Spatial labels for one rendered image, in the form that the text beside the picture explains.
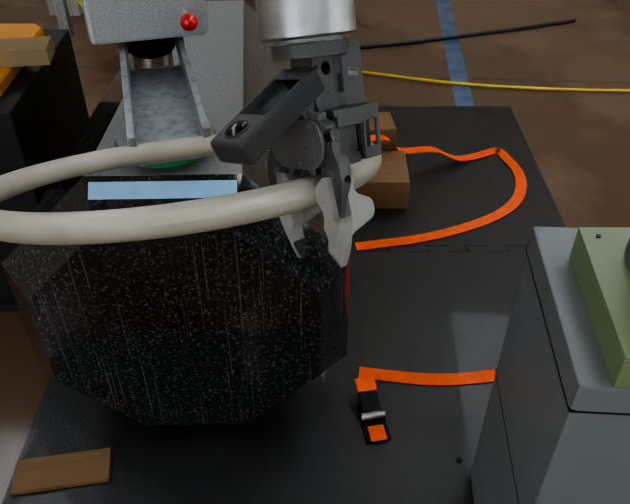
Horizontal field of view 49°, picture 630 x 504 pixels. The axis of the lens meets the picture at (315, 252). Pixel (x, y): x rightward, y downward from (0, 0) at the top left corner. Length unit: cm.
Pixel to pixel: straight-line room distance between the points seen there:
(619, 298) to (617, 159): 228
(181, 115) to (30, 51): 111
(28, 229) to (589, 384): 82
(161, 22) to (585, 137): 253
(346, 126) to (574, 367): 62
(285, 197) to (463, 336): 172
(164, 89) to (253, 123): 70
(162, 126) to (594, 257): 75
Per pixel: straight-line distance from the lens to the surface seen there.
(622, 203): 313
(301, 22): 63
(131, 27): 137
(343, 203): 64
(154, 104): 125
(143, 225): 62
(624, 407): 118
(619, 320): 114
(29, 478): 207
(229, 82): 190
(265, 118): 61
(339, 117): 65
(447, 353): 226
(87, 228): 64
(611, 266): 123
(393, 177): 277
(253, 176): 154
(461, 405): 213
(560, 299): 125
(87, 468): 204
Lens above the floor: 166
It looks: 40 degrees down
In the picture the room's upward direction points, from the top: straight up
